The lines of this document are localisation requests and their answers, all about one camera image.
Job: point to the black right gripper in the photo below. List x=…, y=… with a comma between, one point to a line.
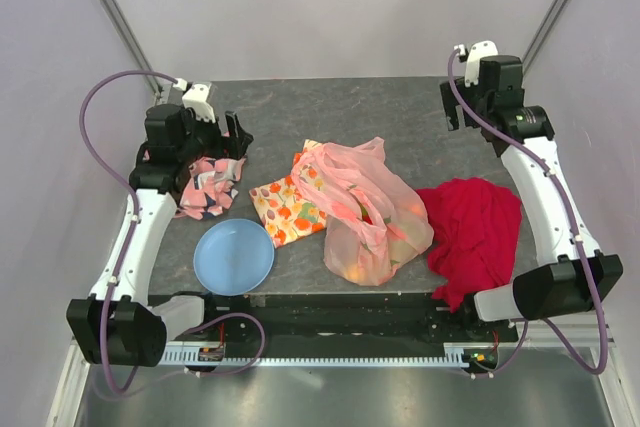
x=450, y=101

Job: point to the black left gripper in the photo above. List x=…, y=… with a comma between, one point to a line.
x=234, y=146

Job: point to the pink translucent plastic bag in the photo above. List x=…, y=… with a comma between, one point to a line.
x=376, y=223

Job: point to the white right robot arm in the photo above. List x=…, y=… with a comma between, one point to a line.
x=558, y=286

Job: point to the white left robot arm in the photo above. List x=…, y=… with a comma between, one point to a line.
x=115, y=322

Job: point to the pink navy patterned cloth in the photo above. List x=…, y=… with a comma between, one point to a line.
x=210, y=190

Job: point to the yellow floral cloth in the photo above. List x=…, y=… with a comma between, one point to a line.
x=285, y=213

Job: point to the blue plate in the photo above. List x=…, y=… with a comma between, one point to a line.
x=233, y=257

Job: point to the red cloth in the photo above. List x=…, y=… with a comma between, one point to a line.
x=476, y=231

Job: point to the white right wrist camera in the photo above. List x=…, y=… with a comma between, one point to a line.
x=471, y=57

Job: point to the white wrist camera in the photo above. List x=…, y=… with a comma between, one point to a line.
x=471, y=57
x=197, y=97

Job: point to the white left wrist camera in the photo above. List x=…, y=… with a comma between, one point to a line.
x=197, y=97

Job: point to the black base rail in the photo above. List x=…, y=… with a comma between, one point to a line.
x=383, y=315

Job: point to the left aluminium frame post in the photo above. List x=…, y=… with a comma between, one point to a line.
x=126, y=34

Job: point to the white slotted cable duct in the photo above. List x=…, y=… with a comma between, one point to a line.
x=194, y=354

